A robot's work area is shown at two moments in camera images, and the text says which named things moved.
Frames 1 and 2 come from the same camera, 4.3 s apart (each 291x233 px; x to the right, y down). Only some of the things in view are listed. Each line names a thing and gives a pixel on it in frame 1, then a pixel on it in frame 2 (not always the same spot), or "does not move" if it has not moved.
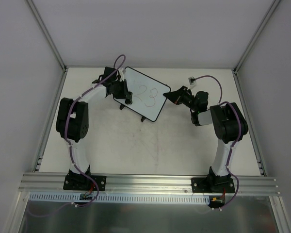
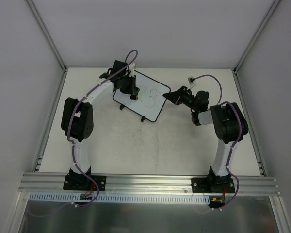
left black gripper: x=122 y=92 → x=127 y=87
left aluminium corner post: x=47 y=35 does not move
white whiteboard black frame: x=149 y=94 does not move
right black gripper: x=181 y=96 does not move
